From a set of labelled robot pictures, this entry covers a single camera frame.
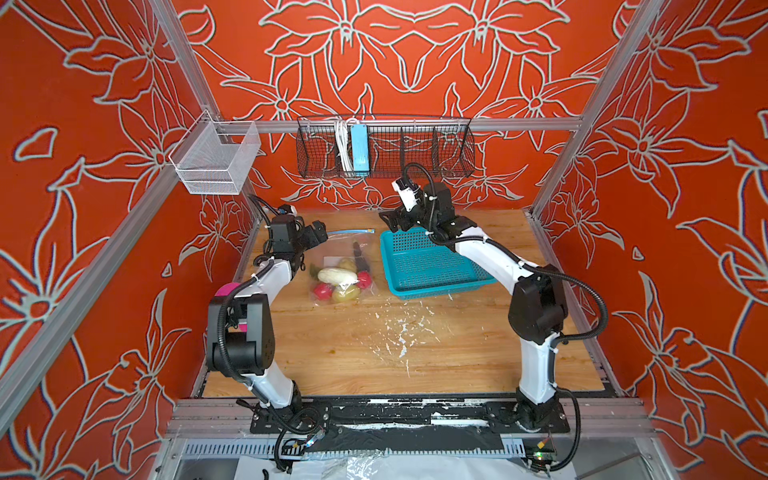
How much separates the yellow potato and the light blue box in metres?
0.37

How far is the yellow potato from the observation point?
0.91m

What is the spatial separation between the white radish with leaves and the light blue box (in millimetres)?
331

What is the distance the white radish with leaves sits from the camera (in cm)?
92

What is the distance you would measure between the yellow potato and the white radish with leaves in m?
0.02

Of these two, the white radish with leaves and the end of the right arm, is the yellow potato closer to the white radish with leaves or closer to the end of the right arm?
the white radish with leaves

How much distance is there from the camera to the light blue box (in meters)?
0.90
